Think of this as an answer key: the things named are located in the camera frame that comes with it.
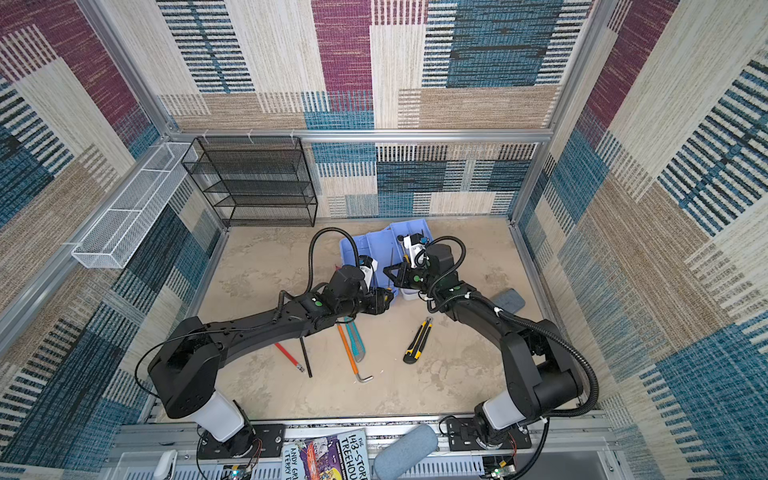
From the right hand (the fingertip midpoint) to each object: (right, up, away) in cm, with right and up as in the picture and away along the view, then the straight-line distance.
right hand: (384, 273), depth 84 cm
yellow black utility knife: (+9, -22, +3) cm, 24 cm away
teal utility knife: (-8, -20, +5) cm, 22 cm away
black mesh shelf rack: (-48, +32, +27) cm, 64 cm away
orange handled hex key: (-8, -27, 0) cm, 28 cm away
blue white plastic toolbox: (0, +8, +18) cm, 19 cm away
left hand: (+2, -5, -1) cm, 5 cm away
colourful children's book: (-11, -41, -14) cm, 45 cm away
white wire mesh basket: (-63, +9, -14) cm, 66 cm away
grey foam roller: (+4, -40, -15) cm, 43 cm away
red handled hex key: (-24, -26, +1) cm, 35 cm away
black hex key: (-22, -25, +2) cm, 33 cm away
